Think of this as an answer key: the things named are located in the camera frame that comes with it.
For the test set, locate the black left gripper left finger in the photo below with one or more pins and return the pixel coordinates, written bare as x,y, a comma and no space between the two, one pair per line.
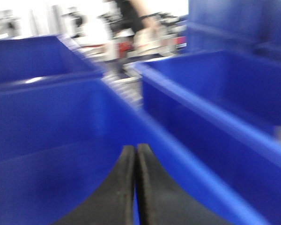
112,202

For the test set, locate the blue bin left of target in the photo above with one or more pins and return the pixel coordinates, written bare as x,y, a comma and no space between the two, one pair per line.
60,140

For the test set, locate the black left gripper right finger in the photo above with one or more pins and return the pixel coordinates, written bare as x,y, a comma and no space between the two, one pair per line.
161,201

